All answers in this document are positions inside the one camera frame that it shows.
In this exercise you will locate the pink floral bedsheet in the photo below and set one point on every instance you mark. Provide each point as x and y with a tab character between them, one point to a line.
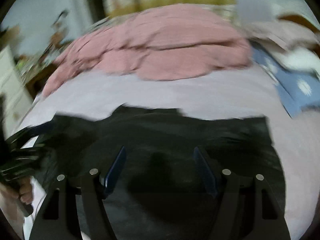
219	95

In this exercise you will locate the blue flower pillow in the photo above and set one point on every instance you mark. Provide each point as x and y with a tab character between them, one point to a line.
298	91

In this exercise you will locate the mauve pillow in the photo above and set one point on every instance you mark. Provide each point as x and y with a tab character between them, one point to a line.
285	34

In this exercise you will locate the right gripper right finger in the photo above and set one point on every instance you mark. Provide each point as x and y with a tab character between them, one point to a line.
243	207

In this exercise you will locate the white and wood headboard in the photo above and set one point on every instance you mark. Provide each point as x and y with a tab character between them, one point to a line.
300	18

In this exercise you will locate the black puffer jacket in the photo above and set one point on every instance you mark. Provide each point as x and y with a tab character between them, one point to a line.
157	195

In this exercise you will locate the white cabinet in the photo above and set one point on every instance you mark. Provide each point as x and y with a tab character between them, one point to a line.
17	99

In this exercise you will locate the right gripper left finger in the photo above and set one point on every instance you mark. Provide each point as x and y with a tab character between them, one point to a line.
58	216

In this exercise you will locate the person left hand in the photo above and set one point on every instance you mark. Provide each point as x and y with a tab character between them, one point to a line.
24	193

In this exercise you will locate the pink plaid duvet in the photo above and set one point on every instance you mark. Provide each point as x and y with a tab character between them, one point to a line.
167	43

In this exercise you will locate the pink wall lamp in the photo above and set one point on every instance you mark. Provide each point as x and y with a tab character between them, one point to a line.
61	23

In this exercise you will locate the cluttered wooden desk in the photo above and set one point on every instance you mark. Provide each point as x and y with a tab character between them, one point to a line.
35	70

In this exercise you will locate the white pillow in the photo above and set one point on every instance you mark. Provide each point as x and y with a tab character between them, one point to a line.
299	59

